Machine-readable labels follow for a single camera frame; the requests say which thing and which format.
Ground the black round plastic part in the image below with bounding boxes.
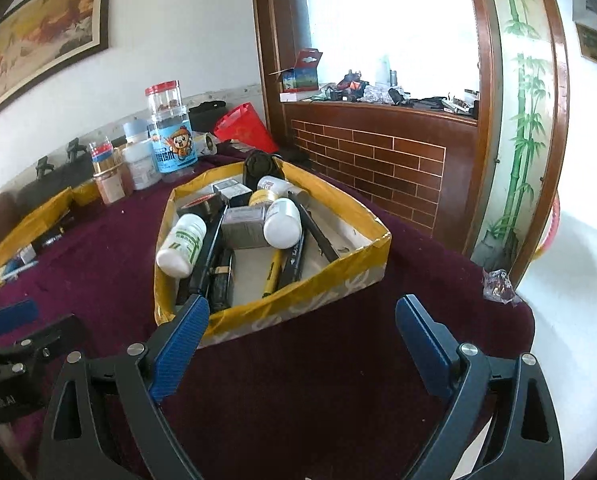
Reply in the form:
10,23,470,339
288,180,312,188
242,150,285,191

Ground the wooden brick pattern partition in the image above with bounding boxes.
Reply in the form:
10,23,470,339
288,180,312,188
253,0,501,255

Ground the blue label clear jar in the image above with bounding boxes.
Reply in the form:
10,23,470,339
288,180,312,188
144,80,199,182

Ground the white bottle green label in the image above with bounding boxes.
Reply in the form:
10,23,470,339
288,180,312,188
155,214,207,278

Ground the maroon velvet tablecloth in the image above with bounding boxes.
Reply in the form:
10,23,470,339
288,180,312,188
0,183,535,479

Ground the red blue lid jar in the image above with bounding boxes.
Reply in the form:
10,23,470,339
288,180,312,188
89,140,115,174

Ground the grey small box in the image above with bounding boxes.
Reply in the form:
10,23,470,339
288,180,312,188
221,206,268,250

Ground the brown label jar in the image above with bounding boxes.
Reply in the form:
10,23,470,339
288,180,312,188
93,165,126,205

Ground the bamboo painted panel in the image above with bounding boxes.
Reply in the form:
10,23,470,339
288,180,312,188
472,0,569,284

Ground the yellow tray with items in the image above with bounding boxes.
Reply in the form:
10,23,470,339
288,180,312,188
153,156,393,350

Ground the empty yellow cardboard tray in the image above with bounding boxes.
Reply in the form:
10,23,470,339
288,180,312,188
0,186,74,266

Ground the dark sofa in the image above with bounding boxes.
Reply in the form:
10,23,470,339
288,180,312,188
0,154,93,238

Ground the blue small box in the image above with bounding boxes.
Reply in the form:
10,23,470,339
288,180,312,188
3,260,38,280

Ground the yellow black pen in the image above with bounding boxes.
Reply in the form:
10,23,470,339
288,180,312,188
263,249,284,297

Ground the framed painting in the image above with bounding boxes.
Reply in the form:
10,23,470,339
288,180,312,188
0,0,110,112

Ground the crumpled foil wrapper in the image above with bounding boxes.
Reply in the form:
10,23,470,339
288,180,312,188
483,269,523,306

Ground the white plastic jar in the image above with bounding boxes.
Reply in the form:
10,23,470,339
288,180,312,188
122,140,162,191

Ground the blue red packaging box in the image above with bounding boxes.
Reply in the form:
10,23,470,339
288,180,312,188
274,48,323,93

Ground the white USB charger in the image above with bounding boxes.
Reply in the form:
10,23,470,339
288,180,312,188
18,244,37,266

